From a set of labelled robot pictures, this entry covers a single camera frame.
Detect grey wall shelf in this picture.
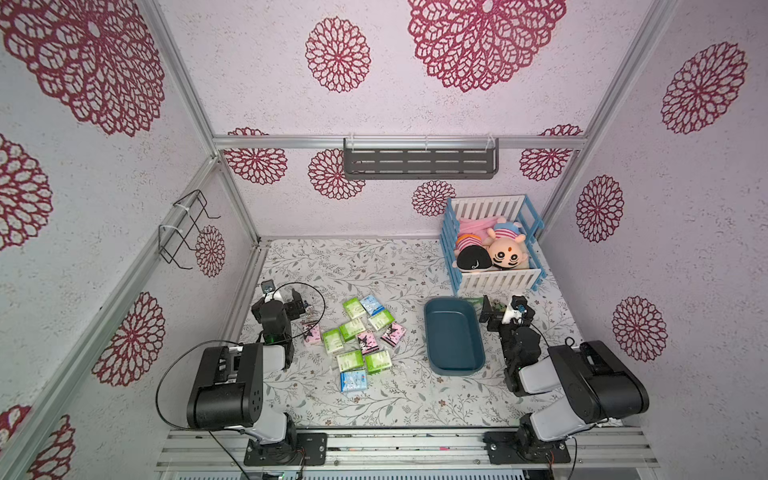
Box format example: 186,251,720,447
342,139,499,180

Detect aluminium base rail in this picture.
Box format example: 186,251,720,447
154,427,660,474

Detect black wire wall rack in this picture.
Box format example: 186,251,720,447
156,189,221,271

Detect teal storage box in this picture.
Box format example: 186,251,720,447
424,297,486,376

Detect green tissue pack top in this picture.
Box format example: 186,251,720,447
343,298,367,320

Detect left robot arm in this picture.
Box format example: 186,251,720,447
186,289,306,450

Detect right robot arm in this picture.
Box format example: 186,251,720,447
480,295,650,457

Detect blue white toy crib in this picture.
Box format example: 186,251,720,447
440,195,546,297

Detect blue tissue pack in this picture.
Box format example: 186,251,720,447
340,370,368,393
360,295,385,316

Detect pink plush doll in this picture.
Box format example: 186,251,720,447
454,217,506,272

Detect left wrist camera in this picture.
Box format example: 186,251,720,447
260,280,283,303

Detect blue tissue pack bottom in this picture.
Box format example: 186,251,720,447
340,370,368,393

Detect pink tissue pack left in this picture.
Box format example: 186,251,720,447
303,325,322,345

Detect pink kuromi pack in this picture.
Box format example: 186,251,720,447
356,331,380,356
381,322,407,348

